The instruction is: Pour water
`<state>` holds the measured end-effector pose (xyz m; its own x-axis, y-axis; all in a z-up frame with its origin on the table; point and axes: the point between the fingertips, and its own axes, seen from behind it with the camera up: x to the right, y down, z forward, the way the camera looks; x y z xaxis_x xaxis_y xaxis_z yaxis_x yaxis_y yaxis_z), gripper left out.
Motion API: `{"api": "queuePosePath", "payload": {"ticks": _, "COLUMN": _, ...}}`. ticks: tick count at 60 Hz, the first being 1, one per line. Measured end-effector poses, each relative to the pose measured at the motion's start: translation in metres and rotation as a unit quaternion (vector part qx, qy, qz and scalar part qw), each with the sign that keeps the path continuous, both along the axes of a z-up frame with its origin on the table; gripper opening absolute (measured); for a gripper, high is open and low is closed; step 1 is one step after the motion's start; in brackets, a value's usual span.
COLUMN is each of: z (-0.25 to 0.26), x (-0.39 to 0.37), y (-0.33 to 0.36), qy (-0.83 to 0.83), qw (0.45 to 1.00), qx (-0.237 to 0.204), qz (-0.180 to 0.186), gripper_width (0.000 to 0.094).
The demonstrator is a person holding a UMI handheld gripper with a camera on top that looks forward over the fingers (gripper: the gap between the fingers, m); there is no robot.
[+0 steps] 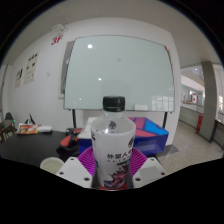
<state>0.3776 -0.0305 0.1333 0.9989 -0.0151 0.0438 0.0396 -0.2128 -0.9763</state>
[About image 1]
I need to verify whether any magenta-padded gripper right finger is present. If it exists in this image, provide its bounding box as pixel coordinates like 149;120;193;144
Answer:
127;146;170;189

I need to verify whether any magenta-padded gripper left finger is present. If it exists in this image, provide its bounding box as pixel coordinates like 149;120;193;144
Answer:
54;146;98;189

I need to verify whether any white-labelled clear drink bottle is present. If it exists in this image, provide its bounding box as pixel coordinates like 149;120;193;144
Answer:
89;95;137;190

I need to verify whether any flat round red coaster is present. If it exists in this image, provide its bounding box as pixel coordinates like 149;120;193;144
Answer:
98;181;130;191

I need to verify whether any black and red desk tool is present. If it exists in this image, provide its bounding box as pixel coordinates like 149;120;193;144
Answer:
56;127;83;158

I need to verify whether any blue cardboard box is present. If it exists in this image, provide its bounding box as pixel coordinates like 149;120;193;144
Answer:
77;116;170;158

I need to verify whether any small white flat device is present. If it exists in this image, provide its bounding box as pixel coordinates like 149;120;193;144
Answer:
38;125;53;133

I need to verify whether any colourful magazine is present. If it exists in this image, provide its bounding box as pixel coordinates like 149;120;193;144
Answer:
17;123;44;135

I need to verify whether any red fire extinguisher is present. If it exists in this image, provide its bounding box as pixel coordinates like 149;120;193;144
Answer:
196;113;204;132

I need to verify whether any black chair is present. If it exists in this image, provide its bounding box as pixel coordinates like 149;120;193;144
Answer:
0;112;16;143

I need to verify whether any grey bulletin board with papers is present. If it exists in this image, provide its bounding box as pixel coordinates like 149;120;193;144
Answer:
59;40;75;99

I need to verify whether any large whiteboard on stand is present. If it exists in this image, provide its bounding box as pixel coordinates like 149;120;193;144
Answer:
63;34;176;129

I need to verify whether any red floor number sign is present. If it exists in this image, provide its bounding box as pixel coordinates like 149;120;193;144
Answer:
50;35;64;46

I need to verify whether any white ceiling fixture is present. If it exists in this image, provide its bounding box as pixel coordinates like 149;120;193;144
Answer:
51;23;69;34

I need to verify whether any small white wall poster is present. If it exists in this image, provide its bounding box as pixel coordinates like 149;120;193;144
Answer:
14;68;24;89

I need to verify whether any large white wall poster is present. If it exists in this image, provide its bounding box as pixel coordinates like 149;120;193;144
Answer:
23;50;41;85

